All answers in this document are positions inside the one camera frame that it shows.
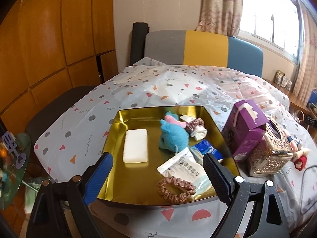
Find black rolled mat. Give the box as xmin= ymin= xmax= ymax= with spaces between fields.
xmin=130 ymin=22 xmax=149 ymax=65

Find round glass side table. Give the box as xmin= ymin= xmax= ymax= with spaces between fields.
xmin=1 ymin=133 xmax=31 ymax=210

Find gold metal tray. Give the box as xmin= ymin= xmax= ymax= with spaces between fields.
xmin=98 ymin=106 xmax=239 ymax=206

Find white flat sponge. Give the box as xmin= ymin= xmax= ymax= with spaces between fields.
xmin=122 ymin=129 xmax=148 ymax=163

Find purple tissue box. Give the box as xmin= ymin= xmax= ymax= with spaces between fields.
xmin=221 ymin=99 xmax=269 ymax=162

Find grey yellow blue headboard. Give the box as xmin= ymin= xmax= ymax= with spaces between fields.
xmin=145 ymin=30 xmax=263 ymax=77

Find blue wipes packet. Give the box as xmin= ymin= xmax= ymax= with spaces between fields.
xmin=189 ymin=139 xmax=223 ymax=165

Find blue plush toy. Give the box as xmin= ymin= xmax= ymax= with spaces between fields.
xmin=158 ymin=119 xmax=189 ymax=153

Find ornate gold tissue box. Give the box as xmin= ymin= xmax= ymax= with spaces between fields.
xmin=247 ymin=117 xmax=293 ymax=177

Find wooden side desk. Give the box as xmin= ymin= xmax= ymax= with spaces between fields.
xmin=265 ymin=79 xmax=316 ymax=119

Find packages on desk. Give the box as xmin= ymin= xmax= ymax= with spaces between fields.
xmin=274 ymin=70 xmax=292 ymax=91

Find beige patterned curtain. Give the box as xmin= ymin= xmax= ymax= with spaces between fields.
xmin=196 ymin=0 xmax=243 ymax=37

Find brown pink hair scrunchie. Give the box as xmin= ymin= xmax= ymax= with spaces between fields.
xmin=158 ymin=176 xmax=196 ymax=205

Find patterned white bed cover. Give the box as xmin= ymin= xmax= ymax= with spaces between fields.
xmin=34 ymin=59 xmax=316 ymax=237

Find white wet wipes packet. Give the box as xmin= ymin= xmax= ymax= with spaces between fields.
xmin=157 ymin=147 xmax=212 ymax=195

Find red fuzzy sock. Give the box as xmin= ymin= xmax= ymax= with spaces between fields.
xmin=294 ymin=155 xmax=307 ymax=171

